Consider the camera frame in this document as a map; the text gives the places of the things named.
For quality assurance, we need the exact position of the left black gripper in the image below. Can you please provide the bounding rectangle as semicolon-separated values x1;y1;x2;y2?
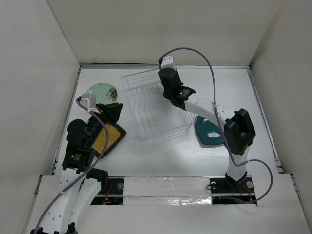
86;102;123;146

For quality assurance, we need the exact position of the yellow square plate black rim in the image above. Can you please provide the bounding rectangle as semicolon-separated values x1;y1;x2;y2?
92;124;127;158

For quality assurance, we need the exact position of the mint floral round plate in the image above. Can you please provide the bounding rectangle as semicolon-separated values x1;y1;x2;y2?
86;83;118;104

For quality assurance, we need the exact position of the teal square plate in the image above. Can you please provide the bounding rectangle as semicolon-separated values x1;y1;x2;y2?
195;116;224;146

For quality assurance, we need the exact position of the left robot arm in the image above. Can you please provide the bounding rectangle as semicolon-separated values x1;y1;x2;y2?
31;99;126;234

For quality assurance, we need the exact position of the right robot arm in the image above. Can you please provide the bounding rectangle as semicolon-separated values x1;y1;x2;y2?
158;68;256;192

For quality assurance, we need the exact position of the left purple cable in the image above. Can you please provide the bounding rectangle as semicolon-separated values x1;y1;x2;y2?
34;97;110;234

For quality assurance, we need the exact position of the purple cable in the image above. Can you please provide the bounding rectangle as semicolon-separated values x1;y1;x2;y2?
34;97;110;234
159;47;273;203

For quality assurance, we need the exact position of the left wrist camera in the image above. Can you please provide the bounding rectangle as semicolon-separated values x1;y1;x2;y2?
78;94;96;109

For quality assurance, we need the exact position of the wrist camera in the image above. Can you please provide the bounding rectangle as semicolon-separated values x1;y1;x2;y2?
159;54;177;71
78;94;96;109

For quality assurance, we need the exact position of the white wire dish rack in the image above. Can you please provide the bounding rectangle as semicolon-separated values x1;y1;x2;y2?
121;68;196;145

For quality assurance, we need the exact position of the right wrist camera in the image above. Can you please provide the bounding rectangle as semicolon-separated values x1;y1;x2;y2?
159;54;177;71

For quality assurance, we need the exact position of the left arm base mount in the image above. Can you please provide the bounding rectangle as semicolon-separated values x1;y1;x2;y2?
86;168;124;205

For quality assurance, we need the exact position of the metal base rail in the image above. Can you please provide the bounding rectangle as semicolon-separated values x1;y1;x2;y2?
96;188;255;198

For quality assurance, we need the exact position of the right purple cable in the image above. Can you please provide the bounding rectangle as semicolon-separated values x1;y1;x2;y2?
159;47;273;203

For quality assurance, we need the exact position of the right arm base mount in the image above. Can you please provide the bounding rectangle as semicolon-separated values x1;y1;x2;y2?
206;174;256;205

